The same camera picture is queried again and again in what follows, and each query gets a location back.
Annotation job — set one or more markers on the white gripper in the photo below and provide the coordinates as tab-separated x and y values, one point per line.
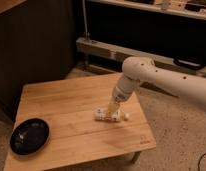
118	96

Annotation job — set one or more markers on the black handle object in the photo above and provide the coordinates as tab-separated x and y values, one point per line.
188	65

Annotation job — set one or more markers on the white plastic bottle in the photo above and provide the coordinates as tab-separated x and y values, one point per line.
118	116

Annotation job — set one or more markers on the metal vertical pole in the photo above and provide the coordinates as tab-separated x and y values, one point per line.
86	31

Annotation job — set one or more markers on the wooden shelf board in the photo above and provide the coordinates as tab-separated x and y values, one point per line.
152	8

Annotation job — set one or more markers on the grey metal beam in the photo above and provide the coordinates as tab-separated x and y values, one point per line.
118	53

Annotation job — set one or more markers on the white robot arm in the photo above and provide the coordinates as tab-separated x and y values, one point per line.
142	69

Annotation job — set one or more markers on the wooden table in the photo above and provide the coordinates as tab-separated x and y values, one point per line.
68	106

